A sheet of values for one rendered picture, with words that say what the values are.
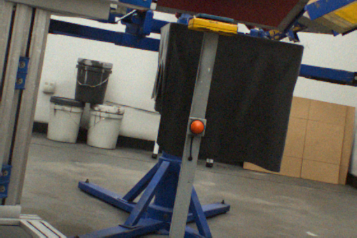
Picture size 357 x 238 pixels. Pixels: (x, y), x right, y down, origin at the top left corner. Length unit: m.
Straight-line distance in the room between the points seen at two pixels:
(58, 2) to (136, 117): 5.18
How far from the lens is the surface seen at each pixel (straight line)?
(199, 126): 2.19
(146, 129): 7.17
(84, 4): 2.04
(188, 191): 2.25
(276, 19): 3.14
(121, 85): 7.13
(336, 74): 3.61
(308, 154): 7.29
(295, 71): 2.56
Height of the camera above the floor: 0.81
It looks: 3 degrees down
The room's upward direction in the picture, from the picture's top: 10 degrees clockwise
